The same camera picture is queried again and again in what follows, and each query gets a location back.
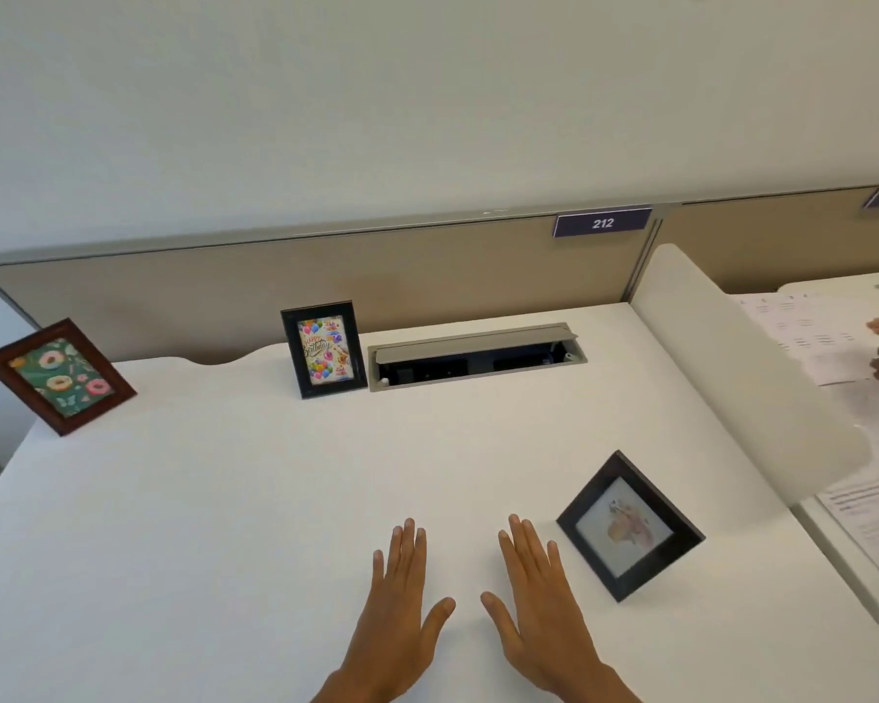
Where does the person's right hand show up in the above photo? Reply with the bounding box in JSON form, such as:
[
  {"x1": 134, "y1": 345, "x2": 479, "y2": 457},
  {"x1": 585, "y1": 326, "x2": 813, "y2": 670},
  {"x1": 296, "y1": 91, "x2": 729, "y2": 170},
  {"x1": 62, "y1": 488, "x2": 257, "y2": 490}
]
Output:
[{"x1": 481, "y1": 514, "x2": 610, "y2": 701}]

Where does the person's left hand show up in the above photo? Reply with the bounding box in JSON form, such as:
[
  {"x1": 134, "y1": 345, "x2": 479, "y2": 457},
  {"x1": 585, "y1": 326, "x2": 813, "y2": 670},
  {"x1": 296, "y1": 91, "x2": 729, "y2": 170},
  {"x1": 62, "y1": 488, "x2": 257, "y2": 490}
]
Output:
[{"x1": 336, "y1": 518, "x2": 457, "y2": 698}]

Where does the person's right forearm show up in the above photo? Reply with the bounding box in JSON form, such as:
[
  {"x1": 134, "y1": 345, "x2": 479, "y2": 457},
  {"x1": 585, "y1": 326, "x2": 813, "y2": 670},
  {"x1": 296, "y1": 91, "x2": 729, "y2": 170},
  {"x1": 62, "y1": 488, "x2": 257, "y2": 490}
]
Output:
[{"x1": 551, "y1": 662, "x2": 643, "y2": 703}]

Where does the person's left forearm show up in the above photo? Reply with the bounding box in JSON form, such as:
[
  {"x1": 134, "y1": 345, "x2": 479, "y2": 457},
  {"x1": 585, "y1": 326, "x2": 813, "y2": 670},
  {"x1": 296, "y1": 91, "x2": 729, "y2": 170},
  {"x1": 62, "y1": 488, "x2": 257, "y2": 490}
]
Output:
[{"x1": 309, "y1": 667, "x2": 405, "y2": 703}]

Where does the white curved side divider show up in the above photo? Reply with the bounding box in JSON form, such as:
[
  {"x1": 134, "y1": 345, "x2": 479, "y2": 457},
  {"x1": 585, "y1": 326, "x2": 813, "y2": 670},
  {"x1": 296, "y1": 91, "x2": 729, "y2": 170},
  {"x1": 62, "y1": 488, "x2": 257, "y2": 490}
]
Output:
[{"x1": 630, "y1": 243, "x2": 872, "y2": 507}]

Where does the paper sheet with text block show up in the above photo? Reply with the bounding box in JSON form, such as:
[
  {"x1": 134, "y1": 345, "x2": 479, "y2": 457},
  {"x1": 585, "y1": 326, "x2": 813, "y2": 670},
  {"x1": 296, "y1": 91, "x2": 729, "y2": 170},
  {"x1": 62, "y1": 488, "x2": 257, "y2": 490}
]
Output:
[{"x1": 815, "y1": 473, "x2": 879, "y2": 582}]

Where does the long beige desk partition panel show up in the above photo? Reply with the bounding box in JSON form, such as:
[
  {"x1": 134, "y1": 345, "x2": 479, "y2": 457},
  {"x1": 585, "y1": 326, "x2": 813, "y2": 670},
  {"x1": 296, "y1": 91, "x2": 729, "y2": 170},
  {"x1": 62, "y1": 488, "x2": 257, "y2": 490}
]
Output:
[{"x1": 0, "y1": 205, "x2": 665, "y2": 368}]

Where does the large printed paper sheet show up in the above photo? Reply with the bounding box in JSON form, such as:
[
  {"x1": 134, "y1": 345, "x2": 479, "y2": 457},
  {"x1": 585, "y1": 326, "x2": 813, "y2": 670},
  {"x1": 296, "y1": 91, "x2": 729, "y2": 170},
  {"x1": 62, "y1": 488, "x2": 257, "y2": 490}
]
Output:
[{"x1": 731, "y1": 287, "x2": 879, "y2": 389}]

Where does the short beige desk partition panel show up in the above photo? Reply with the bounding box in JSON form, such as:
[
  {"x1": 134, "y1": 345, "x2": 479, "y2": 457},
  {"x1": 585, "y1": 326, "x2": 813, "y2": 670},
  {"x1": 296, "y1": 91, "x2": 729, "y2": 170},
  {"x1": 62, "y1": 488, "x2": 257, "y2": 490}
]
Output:
[{"x1": 659, "y1": 183, "x2": 879, "y2": 295}]

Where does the black frame with pale picture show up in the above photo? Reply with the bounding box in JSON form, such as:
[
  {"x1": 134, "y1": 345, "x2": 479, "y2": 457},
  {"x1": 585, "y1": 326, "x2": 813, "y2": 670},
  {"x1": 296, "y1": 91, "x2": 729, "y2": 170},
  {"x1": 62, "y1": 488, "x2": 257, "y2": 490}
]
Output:
[{"x1": 556, "y1": 451, "x2": 706, "y2": 604}]

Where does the grey desk cable box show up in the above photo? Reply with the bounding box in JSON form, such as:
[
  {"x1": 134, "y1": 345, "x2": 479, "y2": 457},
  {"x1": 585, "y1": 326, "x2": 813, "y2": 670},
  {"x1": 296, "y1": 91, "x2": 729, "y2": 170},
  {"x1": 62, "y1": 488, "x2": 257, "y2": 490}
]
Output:
[{"x1": 368, "y1": 323, "x2": 589, "y2": 393}]

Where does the black frame with balloon picture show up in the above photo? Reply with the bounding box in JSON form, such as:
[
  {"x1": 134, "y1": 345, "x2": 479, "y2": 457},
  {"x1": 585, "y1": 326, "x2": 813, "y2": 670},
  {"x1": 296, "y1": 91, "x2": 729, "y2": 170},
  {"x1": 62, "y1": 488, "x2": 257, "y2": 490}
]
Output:
[{"x1": 280, "y1": 300, "x2": 369, "y2": 400}]

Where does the brown frame with donut picture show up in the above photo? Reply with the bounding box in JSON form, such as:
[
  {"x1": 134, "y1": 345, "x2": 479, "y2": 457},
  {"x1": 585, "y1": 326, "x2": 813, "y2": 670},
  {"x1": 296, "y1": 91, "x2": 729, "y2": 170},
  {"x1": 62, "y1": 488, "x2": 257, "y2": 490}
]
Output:
[{"x1": 0, "y1": 318, "x2": 138, "y2": 437}]

